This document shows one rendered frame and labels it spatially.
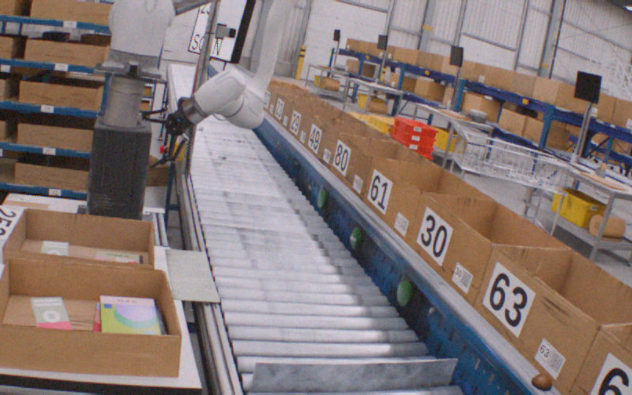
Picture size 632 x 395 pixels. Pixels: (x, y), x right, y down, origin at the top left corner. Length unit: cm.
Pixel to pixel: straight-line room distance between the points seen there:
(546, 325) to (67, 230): 124
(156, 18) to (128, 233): 61
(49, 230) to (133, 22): 63
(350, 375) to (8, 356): 69
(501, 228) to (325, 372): 84
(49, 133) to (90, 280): 147
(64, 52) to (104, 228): 123
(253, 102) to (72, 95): 107
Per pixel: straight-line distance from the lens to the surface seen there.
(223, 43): 243
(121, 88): 159
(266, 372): 108
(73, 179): 269
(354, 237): 181
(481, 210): 173
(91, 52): 257
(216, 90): 170
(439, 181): 208
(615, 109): 711
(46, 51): 261
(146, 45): 156
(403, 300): 149
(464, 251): 139
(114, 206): 163
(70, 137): 264
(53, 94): 262
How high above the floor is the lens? 140
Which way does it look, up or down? 16 degrees down
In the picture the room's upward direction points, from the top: 12 degrees clockwise
